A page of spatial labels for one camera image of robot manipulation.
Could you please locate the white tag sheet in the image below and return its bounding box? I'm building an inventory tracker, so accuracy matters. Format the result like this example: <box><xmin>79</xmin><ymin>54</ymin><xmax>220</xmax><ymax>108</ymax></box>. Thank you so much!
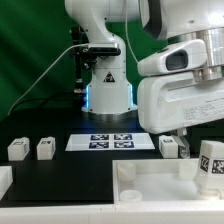
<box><xmin>66</xmin><ymin>133</ymin><xmax>155</xmax><ymax>152</ymax></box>

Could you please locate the white cable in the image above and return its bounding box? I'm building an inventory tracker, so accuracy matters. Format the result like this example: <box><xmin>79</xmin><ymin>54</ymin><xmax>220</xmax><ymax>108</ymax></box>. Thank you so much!
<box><xmin>7</xmin><ymin>43</ymin><xmax>91</xmax><ymax>116</ymax></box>

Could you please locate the black cable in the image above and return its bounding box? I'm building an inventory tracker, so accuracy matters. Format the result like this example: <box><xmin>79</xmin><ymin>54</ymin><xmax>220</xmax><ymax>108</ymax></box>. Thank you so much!
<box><xmin>9</xmin><ymin>91</ymin><xmax>86</xmax><ymax>111</ymax></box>

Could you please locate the black camera stand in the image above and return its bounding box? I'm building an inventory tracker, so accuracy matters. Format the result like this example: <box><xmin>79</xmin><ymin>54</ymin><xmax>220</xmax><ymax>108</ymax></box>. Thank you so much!
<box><xmin>70</xmin><ymin>26</ymin><xmax>121</xmax><ymax>94</ymax></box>

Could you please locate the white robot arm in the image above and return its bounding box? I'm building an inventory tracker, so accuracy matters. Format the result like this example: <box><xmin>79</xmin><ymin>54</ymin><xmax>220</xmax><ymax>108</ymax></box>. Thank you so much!
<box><xmin>65</xmin><ymin>0</ymin><xmax>224</xmax><ymax>134</ymax></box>

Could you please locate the white square tabletop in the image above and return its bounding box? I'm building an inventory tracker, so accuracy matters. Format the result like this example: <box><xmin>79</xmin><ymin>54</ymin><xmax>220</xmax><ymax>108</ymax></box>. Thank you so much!
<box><xmin>113</xmin><ymin>159</ymin><xmax>224</xmax><ymax>207</ymax></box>

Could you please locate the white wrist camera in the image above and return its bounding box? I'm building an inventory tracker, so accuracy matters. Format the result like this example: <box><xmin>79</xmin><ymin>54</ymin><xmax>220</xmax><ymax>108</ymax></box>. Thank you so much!
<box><xmin>137</xmin><ymin>39</ymin><xmax>207</xmax><ymax>76</ymax></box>

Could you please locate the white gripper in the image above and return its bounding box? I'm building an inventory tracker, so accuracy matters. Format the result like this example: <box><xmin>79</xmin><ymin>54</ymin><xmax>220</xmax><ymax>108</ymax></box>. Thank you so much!
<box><xmin>137</xmin><ymin>72</ymin><xmax>224</xmax><ymax>159</ymax></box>

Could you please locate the white obstacle wall left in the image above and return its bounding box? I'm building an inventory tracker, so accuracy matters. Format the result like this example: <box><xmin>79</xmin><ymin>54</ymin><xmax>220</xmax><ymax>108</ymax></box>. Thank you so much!
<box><xmin>0</xmin><ymin>166</ymin><xmax>13</xmax><ymax>200</ymax></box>

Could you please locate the white front wall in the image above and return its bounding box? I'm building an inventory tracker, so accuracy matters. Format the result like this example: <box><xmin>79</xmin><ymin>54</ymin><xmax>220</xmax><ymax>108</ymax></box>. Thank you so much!
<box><xmin>0</xmin><ymin>201</ymin><xmax>224</xmax><ymax>224</ymax></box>

